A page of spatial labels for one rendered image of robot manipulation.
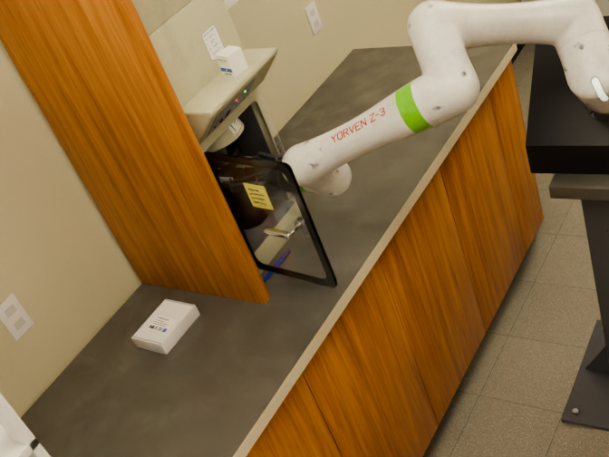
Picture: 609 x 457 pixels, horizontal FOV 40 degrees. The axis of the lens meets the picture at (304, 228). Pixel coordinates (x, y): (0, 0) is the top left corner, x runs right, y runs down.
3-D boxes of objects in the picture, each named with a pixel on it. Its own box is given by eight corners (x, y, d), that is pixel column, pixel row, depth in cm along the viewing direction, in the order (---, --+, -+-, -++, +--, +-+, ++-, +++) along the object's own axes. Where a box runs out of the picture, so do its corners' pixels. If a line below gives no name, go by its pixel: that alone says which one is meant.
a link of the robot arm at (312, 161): (424, 139, 199) (412, 98, 203) (402, 125, 190) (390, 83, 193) (304, 197, 216) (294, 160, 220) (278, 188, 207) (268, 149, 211)
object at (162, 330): (136, 347, 233) (130, 337, 231) (170, 308, 242) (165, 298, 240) (167, 354, 226) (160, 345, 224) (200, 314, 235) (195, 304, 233)
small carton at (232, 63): (223, 75, 217) (214, 54, 213) (236, 65, 219) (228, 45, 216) (235, 77, 213) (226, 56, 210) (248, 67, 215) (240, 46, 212)
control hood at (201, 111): (190, 147, 213) (175, 113, 207) (256, 80, 232) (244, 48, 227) (225, 148, 206) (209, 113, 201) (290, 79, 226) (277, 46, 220)
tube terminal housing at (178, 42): (191, 271, 254) (72, 47, 211) (247, 206, 273) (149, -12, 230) (255, 281, 239) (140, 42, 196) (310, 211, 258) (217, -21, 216)
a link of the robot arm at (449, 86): (478, 59, 194) (457, 42, 184) (495, 106, 191) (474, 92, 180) (410, 93, 203) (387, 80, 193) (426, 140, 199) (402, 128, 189)
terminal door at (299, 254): (256, 266, 236) (201, 150, 214) (339, 287, 216) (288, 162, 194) (255, 267, 236) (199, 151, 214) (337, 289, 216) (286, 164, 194)
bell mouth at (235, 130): (174, 153, 235) (166, 137, 232) (208, 119, 245) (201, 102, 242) (221, 155, 224) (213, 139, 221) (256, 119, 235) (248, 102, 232)
